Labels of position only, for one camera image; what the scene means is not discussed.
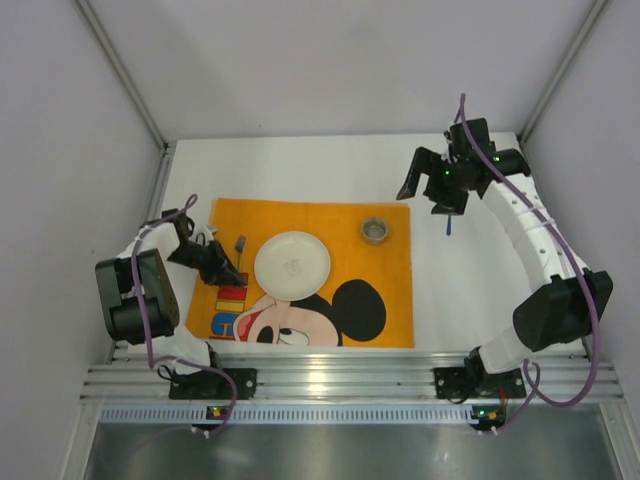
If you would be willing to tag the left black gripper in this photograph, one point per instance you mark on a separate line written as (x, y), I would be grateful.
(211, 258)

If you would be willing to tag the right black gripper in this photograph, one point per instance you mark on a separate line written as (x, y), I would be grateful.
(437, 178)

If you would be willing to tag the blue metallic fork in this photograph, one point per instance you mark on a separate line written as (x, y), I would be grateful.
(239, 249)

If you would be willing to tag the white round plate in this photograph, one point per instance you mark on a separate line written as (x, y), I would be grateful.
(292, 266)

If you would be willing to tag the small metal cup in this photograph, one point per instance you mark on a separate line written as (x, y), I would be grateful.
(375, 231)

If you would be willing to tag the orange Mickey Mouse placemat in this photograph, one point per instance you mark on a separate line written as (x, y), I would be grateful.
(366, 301)

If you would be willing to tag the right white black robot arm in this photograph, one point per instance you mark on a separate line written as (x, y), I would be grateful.
(567, 297)

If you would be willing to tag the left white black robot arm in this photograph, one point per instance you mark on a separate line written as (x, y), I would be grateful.
(138, 302)

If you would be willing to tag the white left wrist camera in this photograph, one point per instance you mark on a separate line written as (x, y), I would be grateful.
(210, 231)

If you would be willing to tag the left aluminium frame post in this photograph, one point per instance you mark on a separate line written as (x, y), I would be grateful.
(108, 49)

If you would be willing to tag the aluminium frame post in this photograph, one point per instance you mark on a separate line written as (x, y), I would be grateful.
(108, 49)
(578, 41)

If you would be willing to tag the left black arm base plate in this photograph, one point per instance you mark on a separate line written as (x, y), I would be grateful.
(204, 385)

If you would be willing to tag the aluminium mounting rail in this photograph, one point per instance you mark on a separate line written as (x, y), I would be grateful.
(307, 377)

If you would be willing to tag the right aluminium frame post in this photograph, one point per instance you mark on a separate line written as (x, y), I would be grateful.
(578, 41)

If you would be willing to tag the perforated grey cable duct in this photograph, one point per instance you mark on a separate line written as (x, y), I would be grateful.
(298, 414)

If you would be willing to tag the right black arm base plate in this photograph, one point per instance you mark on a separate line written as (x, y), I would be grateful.
(455, 384)

